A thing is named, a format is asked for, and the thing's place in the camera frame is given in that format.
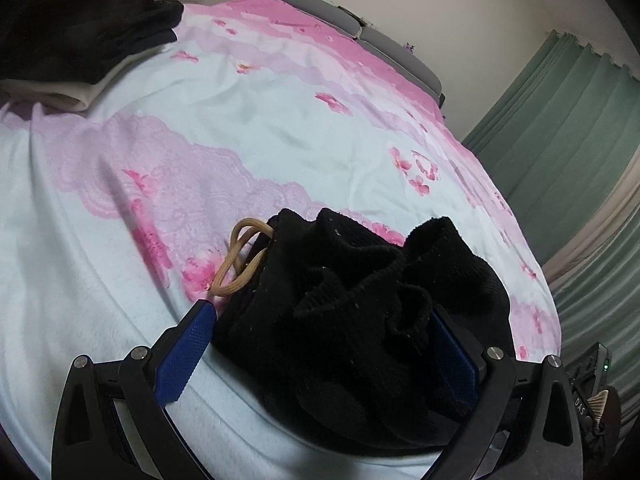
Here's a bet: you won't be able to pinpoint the pink floral duvet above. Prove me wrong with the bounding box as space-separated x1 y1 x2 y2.
0 0 561 480

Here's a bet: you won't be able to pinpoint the beige curtain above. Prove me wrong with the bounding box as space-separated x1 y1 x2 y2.
542 160 640 282

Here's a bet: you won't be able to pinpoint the black folded garment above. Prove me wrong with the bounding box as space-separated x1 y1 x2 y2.
0 0 185 85

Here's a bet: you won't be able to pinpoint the grey headboard cushion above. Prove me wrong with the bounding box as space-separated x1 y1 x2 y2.
357 25 444 97
244 0 364 29

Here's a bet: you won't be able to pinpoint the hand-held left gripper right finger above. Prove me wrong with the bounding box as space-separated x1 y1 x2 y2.
425 311 584 480

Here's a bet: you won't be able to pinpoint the green curtain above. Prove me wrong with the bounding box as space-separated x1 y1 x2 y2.
550 240 640 363
462 30 640 267

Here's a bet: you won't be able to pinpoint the white folded garment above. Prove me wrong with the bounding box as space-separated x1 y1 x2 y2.
0 62 129 111

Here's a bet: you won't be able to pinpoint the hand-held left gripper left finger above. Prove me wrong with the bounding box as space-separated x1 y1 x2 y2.
52 300 218 480

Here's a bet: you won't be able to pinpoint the black fleece pants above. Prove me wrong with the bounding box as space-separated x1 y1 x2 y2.
211 207 512 459

